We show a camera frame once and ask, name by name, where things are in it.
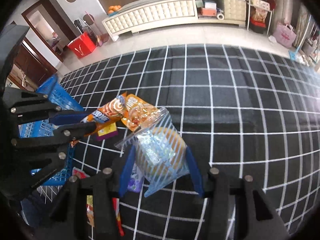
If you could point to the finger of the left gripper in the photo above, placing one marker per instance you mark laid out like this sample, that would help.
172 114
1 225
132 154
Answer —
67 117
75 131

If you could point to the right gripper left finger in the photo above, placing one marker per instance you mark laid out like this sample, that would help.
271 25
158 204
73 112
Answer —
126 166

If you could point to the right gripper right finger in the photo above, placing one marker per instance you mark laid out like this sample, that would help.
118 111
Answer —
196 176

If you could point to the red konjak snack pouch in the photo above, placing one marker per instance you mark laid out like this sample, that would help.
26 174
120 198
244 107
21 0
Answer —
115 202

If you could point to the clear striped pastry packet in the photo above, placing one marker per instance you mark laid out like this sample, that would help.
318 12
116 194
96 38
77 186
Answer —
159 150

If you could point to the blue plastic basket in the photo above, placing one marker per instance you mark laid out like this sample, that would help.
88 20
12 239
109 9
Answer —
56 94

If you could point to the orange blue snack packet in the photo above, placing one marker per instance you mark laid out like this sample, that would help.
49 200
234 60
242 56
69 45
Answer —
109 113

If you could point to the purple wafer packet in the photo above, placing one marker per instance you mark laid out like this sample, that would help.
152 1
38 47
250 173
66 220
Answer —
136 180

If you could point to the small purple yellow packet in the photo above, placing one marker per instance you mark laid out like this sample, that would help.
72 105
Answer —
107 132

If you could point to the black white grid tablecloth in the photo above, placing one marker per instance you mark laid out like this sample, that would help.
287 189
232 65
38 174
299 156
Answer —
244 111

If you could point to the orange noodle snack packet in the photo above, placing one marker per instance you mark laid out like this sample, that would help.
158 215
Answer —
137 111

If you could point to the pile of oranges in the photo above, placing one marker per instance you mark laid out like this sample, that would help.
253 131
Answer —
114 8

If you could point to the white TV cabinet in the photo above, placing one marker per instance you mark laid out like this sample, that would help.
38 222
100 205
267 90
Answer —
151 14

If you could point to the white tape roll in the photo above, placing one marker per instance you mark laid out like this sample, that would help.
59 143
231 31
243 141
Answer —
220 16

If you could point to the orange box in cabinet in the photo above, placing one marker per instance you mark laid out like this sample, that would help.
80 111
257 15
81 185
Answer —
208 12

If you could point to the pink tote bag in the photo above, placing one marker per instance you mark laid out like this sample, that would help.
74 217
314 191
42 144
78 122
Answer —
285 34

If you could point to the white metal shelf rack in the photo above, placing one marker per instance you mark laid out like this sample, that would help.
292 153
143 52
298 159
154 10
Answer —
259 15

